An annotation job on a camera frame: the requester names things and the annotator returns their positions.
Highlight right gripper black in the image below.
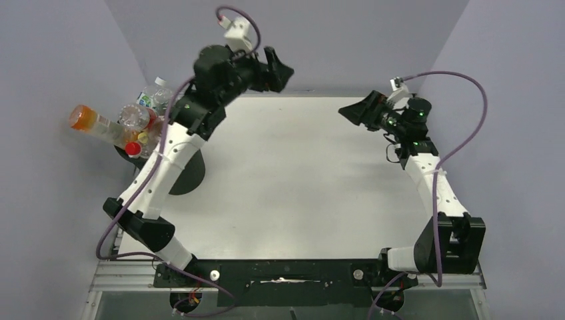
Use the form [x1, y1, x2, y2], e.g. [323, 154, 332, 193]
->
[338, 91, 406, 138]

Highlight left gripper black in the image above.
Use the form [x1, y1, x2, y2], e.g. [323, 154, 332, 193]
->
[218, 45, 292, 107]

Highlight clear bottle blue green label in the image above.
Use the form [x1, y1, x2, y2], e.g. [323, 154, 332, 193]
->
[136, 77, 173, 116]

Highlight black ribbed plastic bin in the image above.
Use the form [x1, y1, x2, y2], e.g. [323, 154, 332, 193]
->
[114, 146, 206, 195]

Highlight yellow juice bottle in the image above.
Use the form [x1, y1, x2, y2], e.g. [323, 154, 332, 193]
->
[137, 132, 149, 145]

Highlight orange drink bottle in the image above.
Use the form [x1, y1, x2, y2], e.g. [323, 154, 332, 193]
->
[68, 105, 138, 149]

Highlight clear bottle red blue label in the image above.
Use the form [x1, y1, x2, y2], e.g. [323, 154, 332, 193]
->
[118, 103, 158, 131]

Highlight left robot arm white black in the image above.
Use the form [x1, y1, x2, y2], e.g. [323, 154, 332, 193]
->
[103, 45, 294, 271]

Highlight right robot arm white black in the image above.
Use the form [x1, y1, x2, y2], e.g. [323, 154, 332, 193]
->
[338, 91, 486, 285]

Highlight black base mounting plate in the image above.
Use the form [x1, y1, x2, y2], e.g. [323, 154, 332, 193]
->
[153, 258, 418, 307]

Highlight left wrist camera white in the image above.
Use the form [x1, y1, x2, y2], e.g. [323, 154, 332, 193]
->
[219, 15, 253, 53]

